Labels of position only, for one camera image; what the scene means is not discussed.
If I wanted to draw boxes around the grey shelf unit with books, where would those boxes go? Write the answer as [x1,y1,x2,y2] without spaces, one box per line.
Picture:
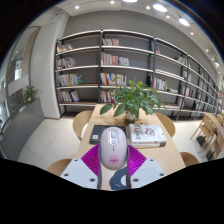
[54,29,224,122]

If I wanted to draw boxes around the round ceiling lights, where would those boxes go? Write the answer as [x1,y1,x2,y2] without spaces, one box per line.
[73,0,221,68]

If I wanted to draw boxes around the dark mouse pad with eyes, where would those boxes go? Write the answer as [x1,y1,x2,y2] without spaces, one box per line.
[109,166,129,191]

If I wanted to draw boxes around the small green potted plant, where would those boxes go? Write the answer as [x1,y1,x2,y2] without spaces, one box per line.
[23,85,40,104]

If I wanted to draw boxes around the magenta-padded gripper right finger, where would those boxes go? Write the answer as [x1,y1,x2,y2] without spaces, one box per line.
[125,143,168,190]

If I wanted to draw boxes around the round-backed wooden chair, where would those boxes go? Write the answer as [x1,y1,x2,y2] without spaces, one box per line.
[72,110,94,140]
[179,151,200,168]
[154,112,177,138]
[46,158,73,177]

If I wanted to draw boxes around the wooden table and chairs group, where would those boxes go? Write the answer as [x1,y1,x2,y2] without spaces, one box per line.
[190,112,224,161]

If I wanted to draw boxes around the white illustrated book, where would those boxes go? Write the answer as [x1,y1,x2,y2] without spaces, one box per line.
[127,123,168,149]

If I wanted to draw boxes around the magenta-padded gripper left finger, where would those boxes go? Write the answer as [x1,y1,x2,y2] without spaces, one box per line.
[59,143,103,191]

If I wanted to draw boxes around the green plant in white pot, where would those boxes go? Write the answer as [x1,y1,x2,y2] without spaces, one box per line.
[99,77,166,122]

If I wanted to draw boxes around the black book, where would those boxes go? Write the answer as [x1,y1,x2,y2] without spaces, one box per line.
[89,124,128,145]

